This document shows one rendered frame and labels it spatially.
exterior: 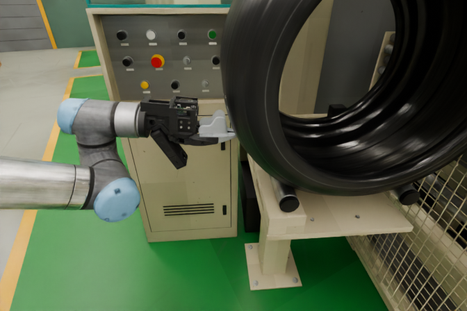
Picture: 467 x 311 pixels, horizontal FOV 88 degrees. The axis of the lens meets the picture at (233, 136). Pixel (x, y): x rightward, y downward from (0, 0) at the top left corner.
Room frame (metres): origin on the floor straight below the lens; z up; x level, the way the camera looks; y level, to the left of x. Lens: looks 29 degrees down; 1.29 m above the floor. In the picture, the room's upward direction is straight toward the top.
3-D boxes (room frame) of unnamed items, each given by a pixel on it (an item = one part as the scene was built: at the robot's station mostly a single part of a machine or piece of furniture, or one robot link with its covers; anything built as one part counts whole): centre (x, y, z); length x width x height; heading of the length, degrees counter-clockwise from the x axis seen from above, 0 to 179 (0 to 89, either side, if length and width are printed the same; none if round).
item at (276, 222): (0.56, -0.11, 0.84); 0.36 x 0.09 x 0.06; 4
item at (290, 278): (0.83, -0.21, 0.01); 0.27 x 0.27 x 0.02; 4
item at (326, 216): (0.57, -0.25, 0.80); 0.37 x 0.36 x 0.02; 94
